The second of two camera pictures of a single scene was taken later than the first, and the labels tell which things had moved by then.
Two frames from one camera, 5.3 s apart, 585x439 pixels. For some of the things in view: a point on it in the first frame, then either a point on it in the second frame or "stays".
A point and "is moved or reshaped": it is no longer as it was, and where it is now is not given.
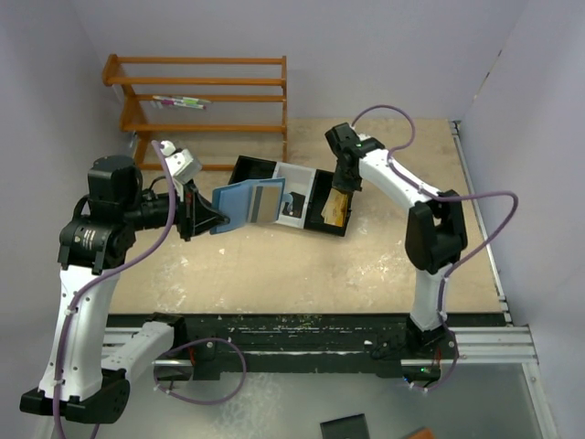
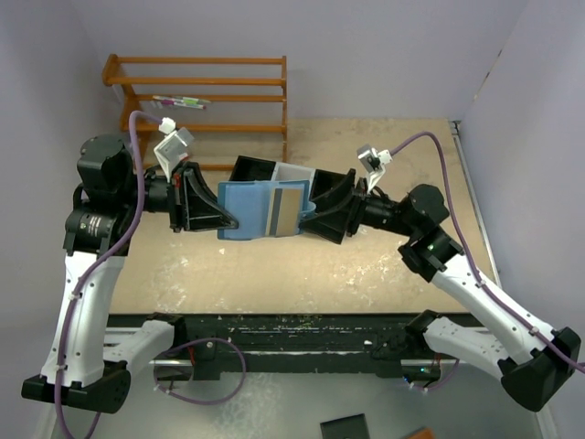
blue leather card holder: x=255 y=201 is moved or reshaped
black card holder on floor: x=348 y=427 stays
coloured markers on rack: x=188 y=102 stays
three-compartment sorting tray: x=314 y=183 stays
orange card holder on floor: x=424 y=433 stays
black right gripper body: x=345 y=173 to x=357 y=207
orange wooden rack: x=135 y=123 stays
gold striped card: x=265 y=205 to x=284 y=217
